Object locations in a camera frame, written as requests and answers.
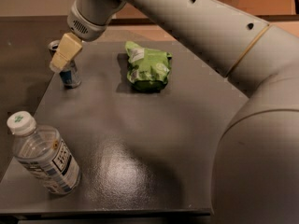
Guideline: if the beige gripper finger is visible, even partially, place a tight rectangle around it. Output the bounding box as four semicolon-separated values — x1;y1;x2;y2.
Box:
50;33;82;73

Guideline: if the redbull can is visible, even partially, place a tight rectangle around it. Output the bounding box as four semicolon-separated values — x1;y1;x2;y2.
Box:
48;40;81;89

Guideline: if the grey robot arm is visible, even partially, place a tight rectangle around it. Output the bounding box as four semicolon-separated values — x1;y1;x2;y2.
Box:
50;0;299;224

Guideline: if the clear plastic water bottle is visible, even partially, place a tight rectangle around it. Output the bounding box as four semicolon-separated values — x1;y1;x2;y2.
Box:
7;111;81;195

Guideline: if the green chip bag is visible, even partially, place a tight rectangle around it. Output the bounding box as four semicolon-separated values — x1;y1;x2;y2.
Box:
125;41;172;92

